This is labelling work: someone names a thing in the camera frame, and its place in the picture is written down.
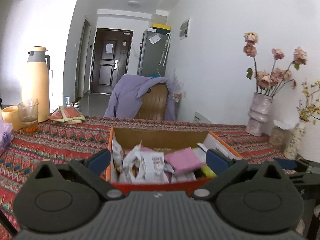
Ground white floral slim vase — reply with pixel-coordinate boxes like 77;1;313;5
284;120;306;160

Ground purple jacket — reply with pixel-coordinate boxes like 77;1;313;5
104;74;172;118

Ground pink snack packet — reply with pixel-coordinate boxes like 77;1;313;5
164;147;206;174

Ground glass jar with paper lid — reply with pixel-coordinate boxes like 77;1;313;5
269;120;293;151

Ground orange cardboard snack box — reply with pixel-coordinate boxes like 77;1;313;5
106;128;241;193

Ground wooden chair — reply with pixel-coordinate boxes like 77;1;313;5
135;83;168;120

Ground white silver snack packet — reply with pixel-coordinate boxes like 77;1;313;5
118;145;169;184

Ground patterned red tablecloth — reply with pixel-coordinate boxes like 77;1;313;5
1;117;302;239

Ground grey refrigerator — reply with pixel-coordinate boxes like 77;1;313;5
137;28;171;77

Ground yellow thermos jug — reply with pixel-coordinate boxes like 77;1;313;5
21;46;50;122

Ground dried pink roses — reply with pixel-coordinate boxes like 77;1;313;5
243;31;308;98

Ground purple tissue pack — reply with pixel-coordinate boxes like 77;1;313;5
0;120;14;154

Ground yellow dried flowers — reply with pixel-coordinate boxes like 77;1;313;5
297;80;320;125

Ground red patterned snack packets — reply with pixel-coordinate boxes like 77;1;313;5
50;106;86;124

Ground clear drinking glass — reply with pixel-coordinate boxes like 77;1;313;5
17;100;39;134

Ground yellow round cup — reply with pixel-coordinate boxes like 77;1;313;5
2;106;23;131

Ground yellow box on refrigerator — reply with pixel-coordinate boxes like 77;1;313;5
152;23;171;31

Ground dark brown door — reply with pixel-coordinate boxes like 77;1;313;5
90;28;133;94

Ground white wall panel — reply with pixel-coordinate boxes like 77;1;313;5
179;19;190;39

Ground green snack packet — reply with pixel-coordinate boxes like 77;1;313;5
201;166;216;178

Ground ceiling lamp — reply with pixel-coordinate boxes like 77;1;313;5
127;1;141;7

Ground pink textured vase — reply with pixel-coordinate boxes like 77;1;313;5
245;92;273;137

